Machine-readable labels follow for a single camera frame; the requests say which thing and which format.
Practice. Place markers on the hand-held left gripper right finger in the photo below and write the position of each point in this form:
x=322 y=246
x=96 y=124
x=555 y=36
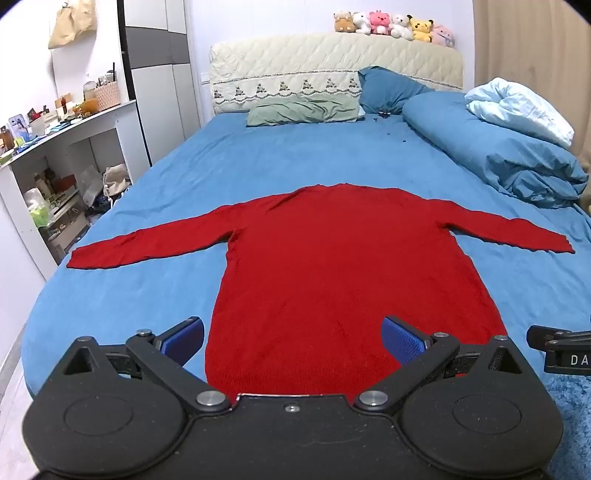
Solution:
x=401 y=342

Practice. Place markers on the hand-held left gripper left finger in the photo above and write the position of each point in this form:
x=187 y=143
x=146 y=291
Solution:
x=184 y=340

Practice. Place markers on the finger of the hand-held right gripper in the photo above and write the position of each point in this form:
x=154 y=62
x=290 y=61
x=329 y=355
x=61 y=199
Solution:
x=540 y=334

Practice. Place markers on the red knit sweater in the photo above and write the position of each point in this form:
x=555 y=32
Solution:
x=341 y=277

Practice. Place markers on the blue fluffy rug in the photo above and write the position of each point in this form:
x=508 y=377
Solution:
x=570 y=415

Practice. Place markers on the beige cloth bag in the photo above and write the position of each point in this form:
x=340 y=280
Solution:
x=114 y=181

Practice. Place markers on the bed with blue sheet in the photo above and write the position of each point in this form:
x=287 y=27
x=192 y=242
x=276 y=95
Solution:
x=231 y=161

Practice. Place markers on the blue duvet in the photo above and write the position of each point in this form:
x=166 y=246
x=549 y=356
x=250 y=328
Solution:
x=498 y=147

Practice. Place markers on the white quilt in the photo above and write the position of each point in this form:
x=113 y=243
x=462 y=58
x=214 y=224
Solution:
x=521 y=106

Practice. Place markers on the white shelf desk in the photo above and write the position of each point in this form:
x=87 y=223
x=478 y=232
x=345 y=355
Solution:
x=69 y=138

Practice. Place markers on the blue pillow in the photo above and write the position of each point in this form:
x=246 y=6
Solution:
x=388 y=90

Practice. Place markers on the green pillow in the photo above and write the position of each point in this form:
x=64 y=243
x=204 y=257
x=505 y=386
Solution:
x=300 y=110

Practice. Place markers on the orange plush toy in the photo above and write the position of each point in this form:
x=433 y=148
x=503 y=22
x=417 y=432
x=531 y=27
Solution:
x=86 y=107

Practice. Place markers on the woven basket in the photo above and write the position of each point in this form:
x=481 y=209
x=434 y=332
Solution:
x=107 y=96

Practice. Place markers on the white and grey wardrobe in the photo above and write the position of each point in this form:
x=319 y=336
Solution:
x=159 y=78

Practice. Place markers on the beige curtain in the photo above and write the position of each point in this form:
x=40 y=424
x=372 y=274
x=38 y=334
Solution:
x=535 y=46

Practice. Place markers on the cream quilted headboard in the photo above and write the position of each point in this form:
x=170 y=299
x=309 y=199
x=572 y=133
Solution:
x=323 y=60

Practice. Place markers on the row of plush toys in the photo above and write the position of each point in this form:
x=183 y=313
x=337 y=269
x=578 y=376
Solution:
x=392 y=25

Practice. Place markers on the hanging beige bag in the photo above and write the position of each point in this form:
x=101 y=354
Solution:
x=71 y=23

